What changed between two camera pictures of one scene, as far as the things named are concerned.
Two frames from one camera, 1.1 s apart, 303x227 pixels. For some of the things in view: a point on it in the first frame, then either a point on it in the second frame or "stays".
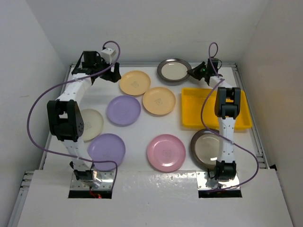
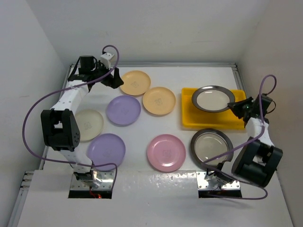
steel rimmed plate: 173,69 → 212,98
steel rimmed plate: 205,148 stays
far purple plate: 123,110 stays
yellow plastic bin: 192,100 stays
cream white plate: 93,124 stays
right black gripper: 195,72 → 235,107
